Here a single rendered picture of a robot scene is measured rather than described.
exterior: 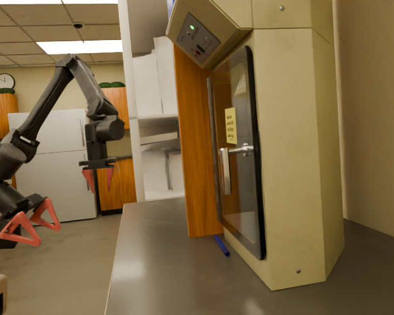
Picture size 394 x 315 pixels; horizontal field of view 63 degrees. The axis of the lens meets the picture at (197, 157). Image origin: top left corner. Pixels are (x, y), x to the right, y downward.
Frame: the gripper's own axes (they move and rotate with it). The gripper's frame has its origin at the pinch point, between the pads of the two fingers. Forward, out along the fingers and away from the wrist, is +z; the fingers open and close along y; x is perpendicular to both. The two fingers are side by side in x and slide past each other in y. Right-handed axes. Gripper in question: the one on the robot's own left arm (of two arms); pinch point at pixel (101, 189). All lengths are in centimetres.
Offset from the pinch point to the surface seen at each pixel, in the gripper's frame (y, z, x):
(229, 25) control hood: 30, -33, -45
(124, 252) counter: 5.9, 15.6, -13.9
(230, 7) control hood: 30, -35, -46
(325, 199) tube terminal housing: 47, 0, -44
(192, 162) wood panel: 27.0, -6.4, -9.2
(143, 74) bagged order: 19, -52, 94
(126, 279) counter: 7.1, 15.6, -31.1
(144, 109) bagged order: 18, -32, 96
